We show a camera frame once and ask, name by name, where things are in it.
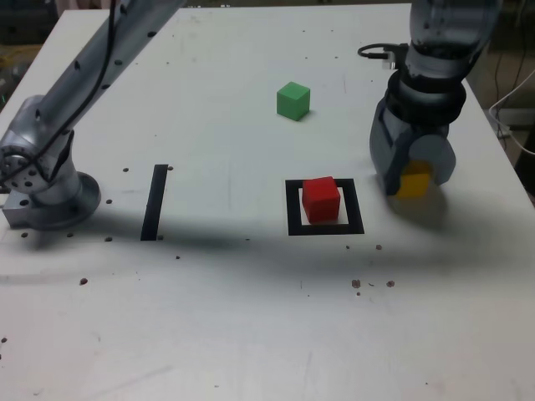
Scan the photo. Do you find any red cube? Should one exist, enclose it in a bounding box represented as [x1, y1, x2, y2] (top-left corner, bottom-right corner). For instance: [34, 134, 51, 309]
[301, 175, 340, 225]

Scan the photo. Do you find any black tape square outline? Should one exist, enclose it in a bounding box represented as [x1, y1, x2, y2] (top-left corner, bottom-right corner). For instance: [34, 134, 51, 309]
[284, 178, 365, 237]

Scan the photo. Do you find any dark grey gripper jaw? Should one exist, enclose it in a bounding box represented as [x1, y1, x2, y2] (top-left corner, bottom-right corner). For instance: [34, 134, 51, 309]
[369, 99, 420, 197]

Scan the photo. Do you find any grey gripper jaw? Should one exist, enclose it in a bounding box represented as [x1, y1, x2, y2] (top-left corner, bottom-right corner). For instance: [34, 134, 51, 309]
[409, 132, 458, 187]

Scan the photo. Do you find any small white camera box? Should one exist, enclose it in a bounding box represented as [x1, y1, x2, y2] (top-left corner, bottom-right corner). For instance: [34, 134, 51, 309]
[382, 43, 410, 70]

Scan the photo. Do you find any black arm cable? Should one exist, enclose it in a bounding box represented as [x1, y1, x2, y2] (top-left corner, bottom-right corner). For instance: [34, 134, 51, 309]
[31, 0, 398, 168]

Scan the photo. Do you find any black tape strip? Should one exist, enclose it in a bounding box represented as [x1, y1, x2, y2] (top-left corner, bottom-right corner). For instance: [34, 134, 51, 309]
[140, 164, 169, 242]

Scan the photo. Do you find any white background cable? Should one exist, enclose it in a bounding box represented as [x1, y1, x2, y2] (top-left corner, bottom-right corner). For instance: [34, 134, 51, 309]
[487, 69, 535, 156]

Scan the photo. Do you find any green cube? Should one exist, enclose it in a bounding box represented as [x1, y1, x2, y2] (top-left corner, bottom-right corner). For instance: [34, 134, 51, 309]
[276, 81, 312, 123]

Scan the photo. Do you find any yellow cube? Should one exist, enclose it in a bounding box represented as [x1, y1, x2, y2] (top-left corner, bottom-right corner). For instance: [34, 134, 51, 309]
[395, 160, 432, 199]

